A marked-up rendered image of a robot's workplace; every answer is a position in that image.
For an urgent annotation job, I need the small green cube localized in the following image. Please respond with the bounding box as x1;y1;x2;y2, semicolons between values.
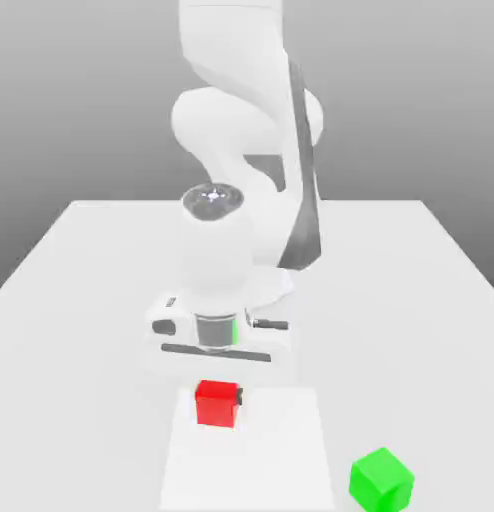
348;446;416;512

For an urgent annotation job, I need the small red cube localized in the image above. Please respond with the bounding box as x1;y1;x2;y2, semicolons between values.
194;379;239;430

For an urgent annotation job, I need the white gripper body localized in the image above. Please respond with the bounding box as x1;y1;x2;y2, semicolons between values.
145;334;293;377

